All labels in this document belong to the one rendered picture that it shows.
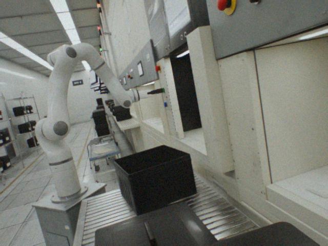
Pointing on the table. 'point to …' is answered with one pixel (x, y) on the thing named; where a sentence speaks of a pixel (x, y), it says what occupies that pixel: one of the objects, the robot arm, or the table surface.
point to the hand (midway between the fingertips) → (159, 90)
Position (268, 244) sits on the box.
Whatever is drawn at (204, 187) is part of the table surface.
